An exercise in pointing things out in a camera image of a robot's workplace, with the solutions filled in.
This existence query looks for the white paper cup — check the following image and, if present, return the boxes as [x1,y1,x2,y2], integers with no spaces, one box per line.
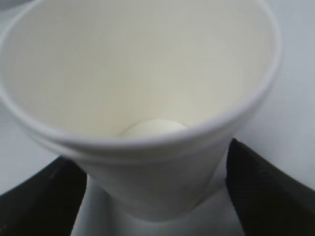
[0,0,283,221]

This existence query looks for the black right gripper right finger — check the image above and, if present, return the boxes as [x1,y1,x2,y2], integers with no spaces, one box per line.
[225,139,315,236]

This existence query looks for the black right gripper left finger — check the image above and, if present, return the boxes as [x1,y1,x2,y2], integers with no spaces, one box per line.
[0,157,87,236]

